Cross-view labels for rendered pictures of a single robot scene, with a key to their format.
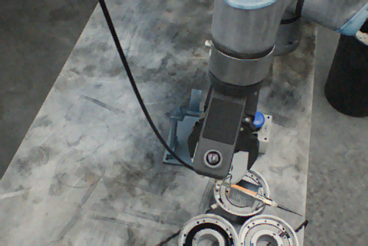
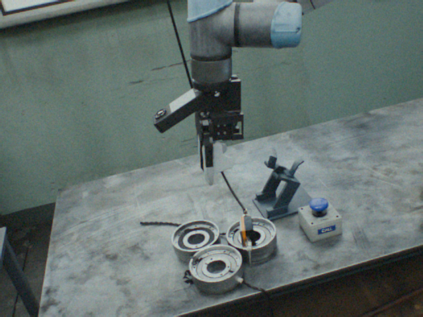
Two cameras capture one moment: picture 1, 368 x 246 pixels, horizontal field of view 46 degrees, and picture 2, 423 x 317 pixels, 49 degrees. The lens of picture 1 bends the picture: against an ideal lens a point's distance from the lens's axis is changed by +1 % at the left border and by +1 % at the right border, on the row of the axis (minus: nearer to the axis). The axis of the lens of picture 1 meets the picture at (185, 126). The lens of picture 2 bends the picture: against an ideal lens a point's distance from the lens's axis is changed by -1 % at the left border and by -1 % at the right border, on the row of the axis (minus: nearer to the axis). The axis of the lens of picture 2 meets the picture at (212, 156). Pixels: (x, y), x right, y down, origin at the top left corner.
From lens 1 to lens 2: 83 cm
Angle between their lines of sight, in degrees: 56
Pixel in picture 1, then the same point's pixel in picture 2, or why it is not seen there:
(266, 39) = (197, 47)
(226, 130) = (178, 105)
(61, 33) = not seen: outside the picture
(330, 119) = not seen: outside the picture
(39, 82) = not seen: hidden behind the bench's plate
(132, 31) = (357, 135)
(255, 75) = (197, 73)
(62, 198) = (192, 179)
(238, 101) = (196, 94)
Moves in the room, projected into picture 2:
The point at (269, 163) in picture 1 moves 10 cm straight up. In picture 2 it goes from (305, 249) to (301, 211)
